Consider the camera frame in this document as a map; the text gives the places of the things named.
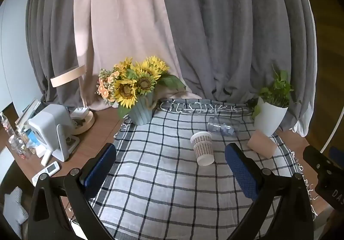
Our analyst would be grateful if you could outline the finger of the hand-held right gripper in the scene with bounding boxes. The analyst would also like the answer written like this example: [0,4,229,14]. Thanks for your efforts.
[303,145,344,177]

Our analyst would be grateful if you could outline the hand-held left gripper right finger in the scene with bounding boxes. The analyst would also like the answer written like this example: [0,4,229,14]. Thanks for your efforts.
[225,143,315,240]

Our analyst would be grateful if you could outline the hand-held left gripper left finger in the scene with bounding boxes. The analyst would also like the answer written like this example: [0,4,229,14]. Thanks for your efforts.
[28,143,117,240]

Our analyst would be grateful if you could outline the patterned paper cup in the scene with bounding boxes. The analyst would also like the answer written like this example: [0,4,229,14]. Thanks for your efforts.
[190,131,215,167]

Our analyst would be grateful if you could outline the white curved tube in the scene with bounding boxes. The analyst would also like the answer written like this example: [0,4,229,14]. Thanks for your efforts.
[321,103,344,155]

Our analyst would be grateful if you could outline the white remote control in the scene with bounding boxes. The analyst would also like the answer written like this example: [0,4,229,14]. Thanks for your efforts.
[32,161,60,186]

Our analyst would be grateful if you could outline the clear plastic bottle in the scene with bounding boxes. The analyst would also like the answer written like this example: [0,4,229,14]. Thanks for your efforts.
[207,116,241,138]

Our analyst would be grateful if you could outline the white stick-shaped device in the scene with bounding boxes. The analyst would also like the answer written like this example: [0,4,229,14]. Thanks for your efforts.
[41,149,52,166]

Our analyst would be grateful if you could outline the white charger plug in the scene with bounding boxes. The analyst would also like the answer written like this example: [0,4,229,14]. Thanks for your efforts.
[70,107,89,121]

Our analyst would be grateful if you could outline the checked tablecloth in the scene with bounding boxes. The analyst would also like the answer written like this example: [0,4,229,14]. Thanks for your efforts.
[89,98,320,240]

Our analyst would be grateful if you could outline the grey white desktop appliance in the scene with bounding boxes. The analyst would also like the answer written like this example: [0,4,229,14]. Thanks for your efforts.
[28,104,76,162]

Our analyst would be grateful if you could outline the potted green plant white wrap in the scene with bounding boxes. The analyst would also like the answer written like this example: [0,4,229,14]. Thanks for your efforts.
[251,65,296,137]

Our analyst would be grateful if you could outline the ribbed blue-green vase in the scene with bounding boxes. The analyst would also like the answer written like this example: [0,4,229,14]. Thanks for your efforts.
[128,92,157,125]

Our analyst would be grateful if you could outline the small glass jars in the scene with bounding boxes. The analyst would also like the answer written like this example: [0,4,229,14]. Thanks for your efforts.
[8,132,31,158]

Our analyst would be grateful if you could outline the sunflower bouquet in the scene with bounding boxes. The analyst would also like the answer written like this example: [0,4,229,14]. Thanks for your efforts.
[96,56,187,119]

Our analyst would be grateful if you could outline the stack of books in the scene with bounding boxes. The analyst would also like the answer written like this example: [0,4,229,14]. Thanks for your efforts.
[15,99,43,131]

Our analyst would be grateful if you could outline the grey star cushion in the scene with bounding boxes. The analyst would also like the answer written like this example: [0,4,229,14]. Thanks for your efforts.
[3,186,29,239]

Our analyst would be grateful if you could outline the grey curtain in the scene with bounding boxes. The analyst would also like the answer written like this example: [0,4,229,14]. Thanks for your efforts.
[25,0,93,109]
[157,0,318,137]

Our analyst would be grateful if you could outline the pink curtain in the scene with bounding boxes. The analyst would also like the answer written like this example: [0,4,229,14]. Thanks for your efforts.
[74,0,199,111]

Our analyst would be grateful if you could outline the desk lamp with pink ring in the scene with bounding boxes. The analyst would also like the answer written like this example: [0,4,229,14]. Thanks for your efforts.
[51,65,96,135]

